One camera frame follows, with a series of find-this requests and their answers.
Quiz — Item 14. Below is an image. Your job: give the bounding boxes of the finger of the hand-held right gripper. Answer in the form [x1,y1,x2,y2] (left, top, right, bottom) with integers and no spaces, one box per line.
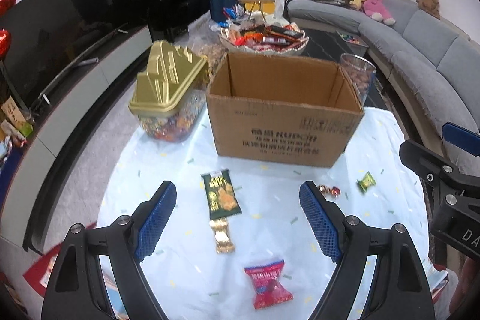
[442,122,480,158]
[398,140,480,199]

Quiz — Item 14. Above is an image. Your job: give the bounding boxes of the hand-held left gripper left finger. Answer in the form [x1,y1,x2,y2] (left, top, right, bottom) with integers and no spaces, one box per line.
[41,180,177,320]

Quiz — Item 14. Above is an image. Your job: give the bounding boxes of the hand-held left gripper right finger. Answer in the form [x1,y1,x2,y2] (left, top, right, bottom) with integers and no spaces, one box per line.
[299,181,436,320]

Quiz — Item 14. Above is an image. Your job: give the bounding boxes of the brown foil candy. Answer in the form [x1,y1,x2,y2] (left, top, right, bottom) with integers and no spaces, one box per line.
[318,184,341,199]

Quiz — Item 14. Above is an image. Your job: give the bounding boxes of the light green snack packet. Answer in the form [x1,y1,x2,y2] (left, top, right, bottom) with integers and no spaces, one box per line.
[356,172,377,193]

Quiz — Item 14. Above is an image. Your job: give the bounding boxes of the long gold foil packet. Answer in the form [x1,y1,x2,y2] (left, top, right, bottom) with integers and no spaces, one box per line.
[209,218,236,255]

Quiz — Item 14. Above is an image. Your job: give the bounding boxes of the dark green biscuit packet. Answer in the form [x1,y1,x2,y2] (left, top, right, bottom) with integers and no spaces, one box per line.
[200,170,242,220]

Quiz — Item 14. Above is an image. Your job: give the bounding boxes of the pink red candy packet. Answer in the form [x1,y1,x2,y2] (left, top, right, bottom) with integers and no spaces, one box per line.
[244,259,293,310]

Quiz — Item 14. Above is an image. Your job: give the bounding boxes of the brown cardboard box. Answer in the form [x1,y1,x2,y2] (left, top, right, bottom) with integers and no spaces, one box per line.
[205,52,365,169]

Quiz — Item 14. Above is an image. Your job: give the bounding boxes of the person's right hand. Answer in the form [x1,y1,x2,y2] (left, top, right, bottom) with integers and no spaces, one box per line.
[458,254,480,309]

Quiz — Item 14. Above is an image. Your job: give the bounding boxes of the light blue confetti-print cloth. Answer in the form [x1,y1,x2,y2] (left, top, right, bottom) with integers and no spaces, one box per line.
[95,106,431,320]

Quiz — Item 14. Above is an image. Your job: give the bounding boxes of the grey sectional sofa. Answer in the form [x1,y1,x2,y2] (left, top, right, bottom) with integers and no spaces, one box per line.
[287,0,480,171]

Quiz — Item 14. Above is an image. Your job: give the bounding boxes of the clear jar of nuts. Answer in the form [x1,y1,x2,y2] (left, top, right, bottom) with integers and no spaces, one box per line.
[340,53,377,105]

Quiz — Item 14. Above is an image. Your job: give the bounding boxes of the clear candy jar gold lid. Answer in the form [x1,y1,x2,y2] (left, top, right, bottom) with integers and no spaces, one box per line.
[129,40,209,142]

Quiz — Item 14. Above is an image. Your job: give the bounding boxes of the grey white television cabinet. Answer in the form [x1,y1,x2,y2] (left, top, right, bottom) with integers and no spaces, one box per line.
[22,24,154,251]

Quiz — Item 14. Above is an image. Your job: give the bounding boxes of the brown plush toy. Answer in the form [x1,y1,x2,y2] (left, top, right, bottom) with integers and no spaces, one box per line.
[416,0,440,20]

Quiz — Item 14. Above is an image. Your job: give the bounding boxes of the grey storage bin with toys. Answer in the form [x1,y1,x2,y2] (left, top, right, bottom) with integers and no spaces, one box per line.
[336,31,370,51]

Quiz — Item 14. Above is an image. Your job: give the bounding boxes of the pink plush toy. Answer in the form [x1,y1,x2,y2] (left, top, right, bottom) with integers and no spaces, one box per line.
[362,0,396,25]

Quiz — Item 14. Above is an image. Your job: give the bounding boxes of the pile of colourful boxes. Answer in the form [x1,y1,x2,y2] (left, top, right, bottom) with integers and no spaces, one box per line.
[0,99,34,157]

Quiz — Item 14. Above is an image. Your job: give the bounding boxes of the clear plastic bag of peanuts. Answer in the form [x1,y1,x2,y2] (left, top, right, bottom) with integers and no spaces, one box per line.
[187,31,230,81]

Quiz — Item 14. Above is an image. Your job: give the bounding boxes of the tiered snack tray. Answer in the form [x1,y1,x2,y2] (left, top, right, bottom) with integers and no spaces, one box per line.
[221,0,304,51]

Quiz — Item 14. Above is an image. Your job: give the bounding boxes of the large black television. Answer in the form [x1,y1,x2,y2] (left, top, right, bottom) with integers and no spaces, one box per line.
[0,0,128,111]

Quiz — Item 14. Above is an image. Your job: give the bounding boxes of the yellow plastic object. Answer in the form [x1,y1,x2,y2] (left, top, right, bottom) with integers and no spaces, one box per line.
[244,1,277,14]

